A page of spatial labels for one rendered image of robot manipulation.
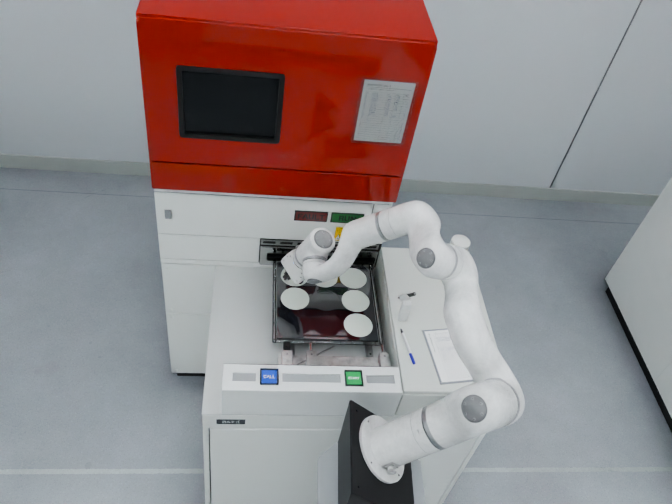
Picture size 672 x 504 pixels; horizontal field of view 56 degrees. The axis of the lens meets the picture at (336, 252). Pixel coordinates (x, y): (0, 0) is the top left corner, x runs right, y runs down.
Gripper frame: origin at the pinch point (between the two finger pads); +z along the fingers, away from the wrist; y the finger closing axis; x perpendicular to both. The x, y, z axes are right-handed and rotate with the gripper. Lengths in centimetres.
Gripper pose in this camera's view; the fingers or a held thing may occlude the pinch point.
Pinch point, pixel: (288, 275)
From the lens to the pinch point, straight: 219.5
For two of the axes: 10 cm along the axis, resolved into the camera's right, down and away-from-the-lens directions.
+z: -4.0, 3.7, 8.4
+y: 5.5, 8.3, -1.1
